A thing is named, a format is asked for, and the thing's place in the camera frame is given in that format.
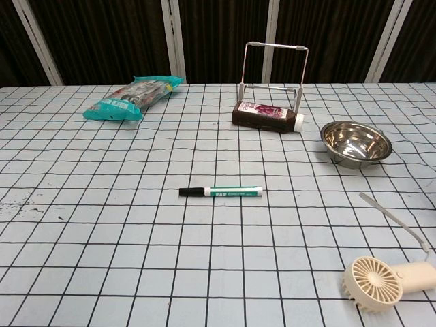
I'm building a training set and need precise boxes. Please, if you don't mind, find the grey fan lanyard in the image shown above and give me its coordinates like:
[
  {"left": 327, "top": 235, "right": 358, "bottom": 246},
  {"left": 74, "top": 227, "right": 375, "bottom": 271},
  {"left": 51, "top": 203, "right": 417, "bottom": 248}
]
[{"left": 359, "top": 191, "right": 435, "bottom": 264}]

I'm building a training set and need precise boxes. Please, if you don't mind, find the black grid checked tablecloth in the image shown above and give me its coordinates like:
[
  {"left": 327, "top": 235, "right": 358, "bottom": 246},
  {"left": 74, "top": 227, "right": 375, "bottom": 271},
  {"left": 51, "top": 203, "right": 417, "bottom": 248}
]
[{"left": 0, "top": 82, "right": 436, "bottom": 327}]

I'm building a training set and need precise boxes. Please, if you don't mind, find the black marker cap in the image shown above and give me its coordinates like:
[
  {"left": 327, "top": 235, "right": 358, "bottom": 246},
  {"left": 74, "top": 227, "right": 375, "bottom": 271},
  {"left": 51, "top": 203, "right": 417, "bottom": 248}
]
[{"left": 178, "top": 187, "right": 206, "bottom": 198}]

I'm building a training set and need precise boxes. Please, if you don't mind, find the metal wire stand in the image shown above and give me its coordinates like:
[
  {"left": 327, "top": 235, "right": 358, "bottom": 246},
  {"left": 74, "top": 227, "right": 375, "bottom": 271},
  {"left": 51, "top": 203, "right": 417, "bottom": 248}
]
[{"left": 237, "top": 41, "right": 310, "bottom": 119}]

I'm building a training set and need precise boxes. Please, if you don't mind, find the white frame post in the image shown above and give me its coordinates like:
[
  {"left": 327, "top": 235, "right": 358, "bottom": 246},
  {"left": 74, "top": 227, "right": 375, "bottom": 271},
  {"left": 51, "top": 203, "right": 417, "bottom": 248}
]
[
  {"left": 159, "top": 0, "right": 187, "bottom": 84},
  {"left": 365, "top": 0, "right": 407, "bottom": 84},
  {"left": 261, "top": 0, "right": 289, "bottom": 84},
  {"left": 13, "top": 0, "right": 65, "bottom": 87}
]

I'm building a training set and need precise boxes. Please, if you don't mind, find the cream handheld fan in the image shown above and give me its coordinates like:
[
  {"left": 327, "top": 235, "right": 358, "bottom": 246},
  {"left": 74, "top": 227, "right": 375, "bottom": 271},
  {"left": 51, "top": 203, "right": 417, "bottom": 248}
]
[{"left": 342, "top": 255, "right": 436, "bottom": 309}]

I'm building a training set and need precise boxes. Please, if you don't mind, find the stainless steel bowl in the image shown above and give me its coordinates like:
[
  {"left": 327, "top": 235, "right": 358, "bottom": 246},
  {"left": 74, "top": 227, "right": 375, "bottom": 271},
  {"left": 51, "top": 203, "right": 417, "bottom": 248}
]
[{"left": 320, "top": 121, "right": 394, "bottom": 170}]

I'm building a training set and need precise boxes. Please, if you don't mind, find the green white marker body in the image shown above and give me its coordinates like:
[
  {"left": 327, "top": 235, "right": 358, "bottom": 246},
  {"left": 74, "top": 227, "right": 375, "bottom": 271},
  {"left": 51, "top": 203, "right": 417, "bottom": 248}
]
[{"left": 203, "top": 185, "right": 264, "bottom": 199}]

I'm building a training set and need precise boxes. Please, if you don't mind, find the dark brown bottle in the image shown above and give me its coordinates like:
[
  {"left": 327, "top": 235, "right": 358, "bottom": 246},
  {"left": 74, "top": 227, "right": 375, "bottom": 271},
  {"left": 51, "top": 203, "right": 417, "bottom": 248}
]
[{"left": 232, "top": 99, "right": 305, "bottom": 134}]

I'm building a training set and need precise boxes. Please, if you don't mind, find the teal snack bag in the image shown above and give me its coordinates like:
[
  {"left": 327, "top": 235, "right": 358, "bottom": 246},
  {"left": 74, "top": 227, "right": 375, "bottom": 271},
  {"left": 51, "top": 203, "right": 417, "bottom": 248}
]
[{"left": 83, "top": 74, "right": 185, "bottom": 123}]

